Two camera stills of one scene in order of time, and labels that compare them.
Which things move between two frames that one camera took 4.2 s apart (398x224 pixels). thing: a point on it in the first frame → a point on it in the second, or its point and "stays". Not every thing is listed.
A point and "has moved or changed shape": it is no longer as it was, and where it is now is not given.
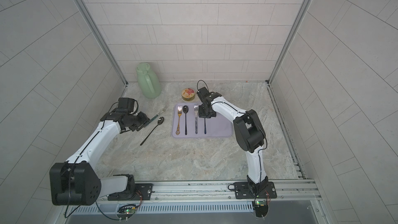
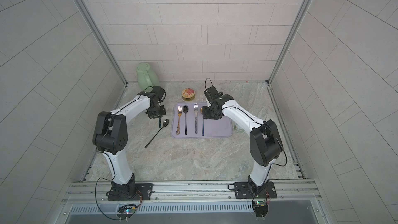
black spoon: x=185 y=110 stays
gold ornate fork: x=179 y=111 stays
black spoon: x=159 y=121 has moved or changed shape
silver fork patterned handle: x=196 y=109 stays
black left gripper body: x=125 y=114 → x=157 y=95
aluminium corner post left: x=95 y=28 stays
